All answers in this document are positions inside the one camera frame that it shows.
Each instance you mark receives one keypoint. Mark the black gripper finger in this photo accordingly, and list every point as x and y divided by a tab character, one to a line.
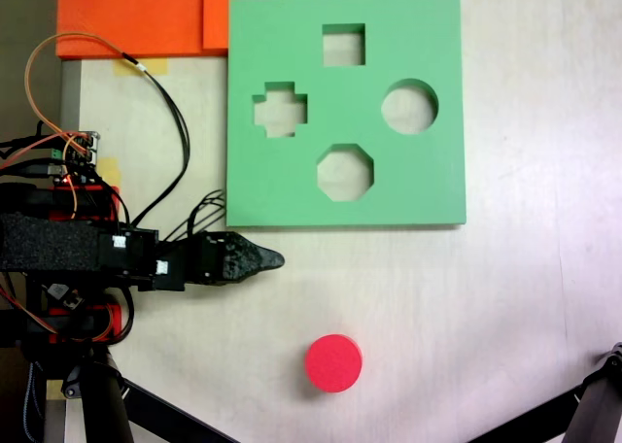
248	258

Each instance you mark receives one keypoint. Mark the red cylinder block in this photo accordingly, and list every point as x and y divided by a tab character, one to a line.
333	363

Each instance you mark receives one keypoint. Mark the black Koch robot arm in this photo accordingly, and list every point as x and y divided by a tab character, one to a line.
48	244

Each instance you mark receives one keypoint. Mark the large orange flat block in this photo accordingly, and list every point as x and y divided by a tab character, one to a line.
126	15

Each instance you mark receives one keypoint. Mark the small yellow tape piece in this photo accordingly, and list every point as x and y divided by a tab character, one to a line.
111	171
54	389

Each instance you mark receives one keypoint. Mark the small circuit board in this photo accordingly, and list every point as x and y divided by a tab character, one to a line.
78	156

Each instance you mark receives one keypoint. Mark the wide yellow tape piece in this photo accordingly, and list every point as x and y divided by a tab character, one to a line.
155	66

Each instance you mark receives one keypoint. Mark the green shape sorter board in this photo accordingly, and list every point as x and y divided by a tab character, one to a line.
291	49

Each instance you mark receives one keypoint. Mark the notched black tripod leg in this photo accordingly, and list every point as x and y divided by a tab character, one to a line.
602	394

